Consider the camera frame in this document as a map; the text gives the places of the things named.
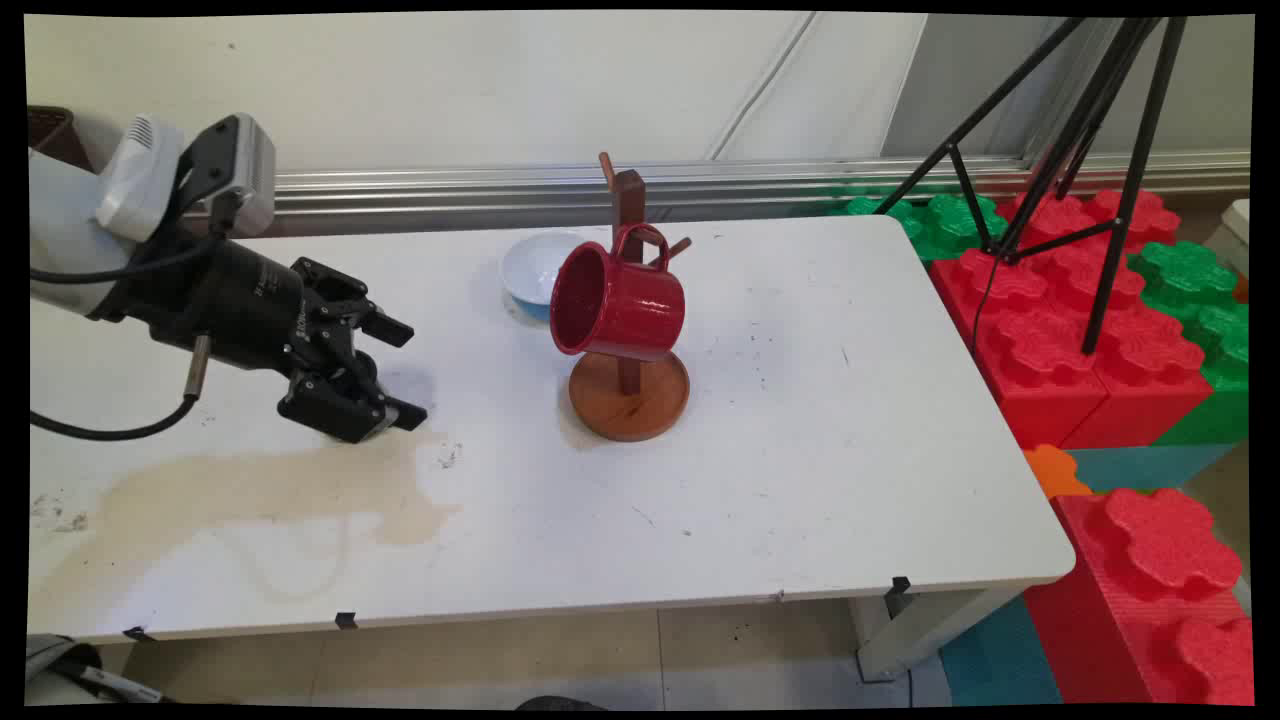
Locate wooden mug tree stand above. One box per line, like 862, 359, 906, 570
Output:
568, 152, 693, 443

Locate teal foam block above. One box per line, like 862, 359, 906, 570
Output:
938, 595, 1063, 707
1062, 443, 1241, 494

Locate red enamel mug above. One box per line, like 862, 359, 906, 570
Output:
549, 222, 688, 363

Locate orange foam piece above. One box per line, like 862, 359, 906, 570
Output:
1022, 444, 1093, 499

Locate aluminium wall rail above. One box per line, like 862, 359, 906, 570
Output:
270, 150, 1251, 219

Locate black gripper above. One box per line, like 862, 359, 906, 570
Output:
95, 236, 430, 445

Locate green foam block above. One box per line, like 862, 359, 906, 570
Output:
1128, 240, 1251, 447
828, 190, 1011, 263

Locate large red foam block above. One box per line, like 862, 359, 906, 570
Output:
930, 240, 1213, 451

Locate black tripod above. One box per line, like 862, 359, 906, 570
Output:
875, 15, 1189, 356

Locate white table leg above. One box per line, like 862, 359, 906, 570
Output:
850, 584, 1023, 684

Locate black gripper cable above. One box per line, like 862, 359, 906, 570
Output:
29, 335, 213, 442

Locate white box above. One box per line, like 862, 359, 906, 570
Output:
1204, 198, 1252, 273

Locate white and blue bowl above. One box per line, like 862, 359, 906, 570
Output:
500, 232, 591, 323

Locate black camera cable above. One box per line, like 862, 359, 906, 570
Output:
29, 195, 246, 286

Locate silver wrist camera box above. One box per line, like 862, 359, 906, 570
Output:
178, 112, 277, 239

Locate thin black tripod cable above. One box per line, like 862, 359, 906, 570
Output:
970, 250, 1003, 353

